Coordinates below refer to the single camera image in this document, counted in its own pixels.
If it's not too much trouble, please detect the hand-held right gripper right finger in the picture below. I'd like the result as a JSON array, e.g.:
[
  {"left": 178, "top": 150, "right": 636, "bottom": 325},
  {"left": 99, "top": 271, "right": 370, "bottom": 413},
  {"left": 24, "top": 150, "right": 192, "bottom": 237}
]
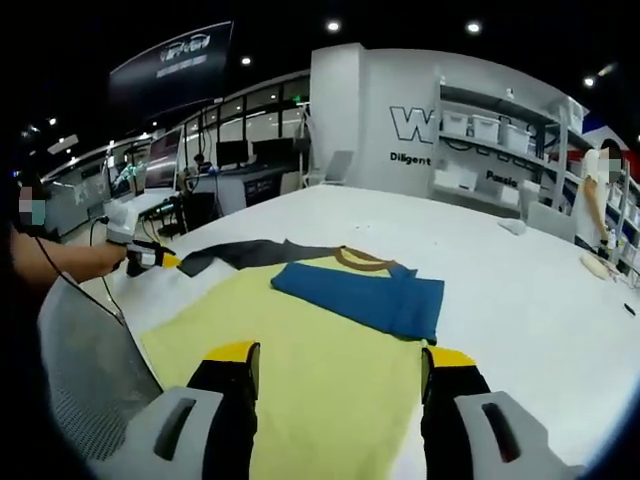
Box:
[{"left": 421, "top": 346, "right": 586, "bottom": 480}]

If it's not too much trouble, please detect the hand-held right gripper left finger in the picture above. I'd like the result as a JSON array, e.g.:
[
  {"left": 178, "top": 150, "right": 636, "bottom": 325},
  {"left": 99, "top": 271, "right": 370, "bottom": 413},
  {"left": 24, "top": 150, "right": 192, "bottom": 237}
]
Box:
[{"left": 107, "top": 341, "right": 261, "bottom": 480}]

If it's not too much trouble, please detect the yellow grey blue garment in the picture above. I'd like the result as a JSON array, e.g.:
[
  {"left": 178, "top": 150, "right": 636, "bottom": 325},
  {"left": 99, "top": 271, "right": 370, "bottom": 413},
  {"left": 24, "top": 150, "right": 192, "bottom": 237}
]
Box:
[{"left": 139, "top": 238, "right": 446, "bottom": 480}]

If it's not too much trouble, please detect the person's left hand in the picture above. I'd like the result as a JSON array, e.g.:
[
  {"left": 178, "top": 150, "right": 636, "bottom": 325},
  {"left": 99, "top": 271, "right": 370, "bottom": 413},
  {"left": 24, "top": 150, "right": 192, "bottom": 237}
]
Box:
[{"left": 87, "top": 243, "right": 126, "bottom": 279}]

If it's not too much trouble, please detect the large tilted monitor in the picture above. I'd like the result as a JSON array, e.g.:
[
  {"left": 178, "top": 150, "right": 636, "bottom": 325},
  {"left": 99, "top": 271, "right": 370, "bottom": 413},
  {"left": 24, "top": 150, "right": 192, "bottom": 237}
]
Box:
[{"left": 148, "top": 126, "right": 185, "bottom": 190}]

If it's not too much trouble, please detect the grey mesh office chair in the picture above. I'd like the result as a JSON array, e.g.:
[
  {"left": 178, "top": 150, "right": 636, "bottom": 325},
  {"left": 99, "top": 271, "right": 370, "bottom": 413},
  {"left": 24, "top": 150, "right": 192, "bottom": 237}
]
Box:
[{"left": 37, "top": 277, "right": 166, "bottom": 464}]

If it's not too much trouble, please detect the black computer monitor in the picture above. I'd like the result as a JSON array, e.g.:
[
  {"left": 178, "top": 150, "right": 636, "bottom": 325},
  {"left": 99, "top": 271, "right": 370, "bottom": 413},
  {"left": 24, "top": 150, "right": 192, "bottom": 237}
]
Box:
[
  {"left": 251, "top": 138, "right": 292, "bottom": 164},
  {"left": 215, "top": 141, "right": 250, "bottom": 169}
]

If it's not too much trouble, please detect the dark hanging screen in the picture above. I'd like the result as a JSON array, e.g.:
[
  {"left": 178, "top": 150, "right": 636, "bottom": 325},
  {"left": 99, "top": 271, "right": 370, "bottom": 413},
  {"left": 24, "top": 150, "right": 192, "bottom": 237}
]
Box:
[{"left": 108, "top": 20, "right": 235, "bottom": 121}]

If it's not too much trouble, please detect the beige cloth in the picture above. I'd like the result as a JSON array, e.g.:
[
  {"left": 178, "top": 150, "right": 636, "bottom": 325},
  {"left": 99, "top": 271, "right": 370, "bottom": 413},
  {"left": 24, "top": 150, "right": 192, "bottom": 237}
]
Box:
[{"left": 579, "top": 252, "right": 621, "bottom": 279}]

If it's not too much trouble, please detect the white chair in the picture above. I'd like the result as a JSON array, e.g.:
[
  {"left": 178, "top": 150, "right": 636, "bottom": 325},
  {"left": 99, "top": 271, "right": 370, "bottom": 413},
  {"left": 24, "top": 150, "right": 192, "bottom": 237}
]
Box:
[{"left": 519, "top": 182, "right": 576, "bottom": 242}]

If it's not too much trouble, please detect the white cardboard box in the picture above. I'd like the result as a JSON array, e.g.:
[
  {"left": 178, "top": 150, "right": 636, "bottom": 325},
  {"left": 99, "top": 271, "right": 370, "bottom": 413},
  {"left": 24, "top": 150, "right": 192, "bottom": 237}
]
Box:
[{"left": 433, "top": 167, "right": 479, "bottom": 192}]

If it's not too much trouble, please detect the grey metal storage shelf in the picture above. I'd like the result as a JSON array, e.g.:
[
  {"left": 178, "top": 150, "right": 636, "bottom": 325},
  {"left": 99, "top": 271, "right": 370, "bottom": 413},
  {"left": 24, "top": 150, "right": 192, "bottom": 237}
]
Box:
[{"left": 432, "top": 79, "right": 576, "bottom": 211}]

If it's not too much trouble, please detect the group of ceiling spotlights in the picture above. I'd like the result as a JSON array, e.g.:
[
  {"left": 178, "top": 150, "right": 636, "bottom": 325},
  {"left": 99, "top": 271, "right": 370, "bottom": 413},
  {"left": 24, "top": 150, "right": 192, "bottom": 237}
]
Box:
[{"left": 47, "top": 18, "right": 597, "bottom": 126}]

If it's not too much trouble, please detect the white storage bin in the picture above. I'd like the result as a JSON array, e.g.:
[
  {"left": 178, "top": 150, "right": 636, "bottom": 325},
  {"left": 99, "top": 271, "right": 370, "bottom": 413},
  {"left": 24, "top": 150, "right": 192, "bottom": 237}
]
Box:
[
  {"left": 472, "top": 115, "right": 503, "bottom": 142},
  {"left": 446, "top": 112, "right": 474, "bottom": 136},
  {"left": 501, "top": 122, "right": 532, "bottom": 152}
]

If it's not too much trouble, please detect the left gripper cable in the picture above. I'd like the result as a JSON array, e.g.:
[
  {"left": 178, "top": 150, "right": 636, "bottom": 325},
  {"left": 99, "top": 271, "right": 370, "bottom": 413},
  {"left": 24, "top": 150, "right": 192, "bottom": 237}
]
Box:
[{"left": 32, "top": 212, "right": 126, "bottom": 324}]

